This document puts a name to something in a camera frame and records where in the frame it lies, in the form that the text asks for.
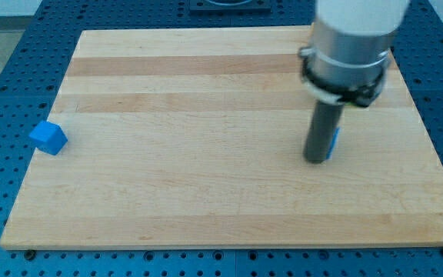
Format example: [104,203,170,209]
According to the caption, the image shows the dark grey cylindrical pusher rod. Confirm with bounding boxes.
[303,101,344,164]

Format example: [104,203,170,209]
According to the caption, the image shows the blue triangle block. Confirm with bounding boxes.
[326,127,341,160]

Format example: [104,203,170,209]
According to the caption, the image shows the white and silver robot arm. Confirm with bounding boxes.
[298,0,410,164]

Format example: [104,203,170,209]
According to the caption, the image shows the light wooden board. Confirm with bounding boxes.
[0,26,443,250]

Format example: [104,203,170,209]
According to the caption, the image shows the blue cube block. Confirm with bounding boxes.
[28,121,68,155]

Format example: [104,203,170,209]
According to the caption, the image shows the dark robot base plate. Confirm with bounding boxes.
[188,0,272,13]

